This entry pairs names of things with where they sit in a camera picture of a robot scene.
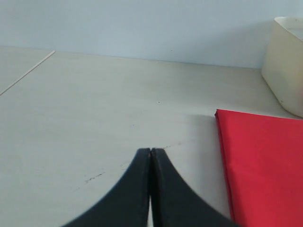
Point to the red tablecloth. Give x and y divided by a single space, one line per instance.
263 168

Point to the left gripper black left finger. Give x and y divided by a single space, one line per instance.
127 203

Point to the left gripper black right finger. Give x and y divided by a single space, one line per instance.
174 203

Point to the cream plastic bin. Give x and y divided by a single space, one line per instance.
283 63

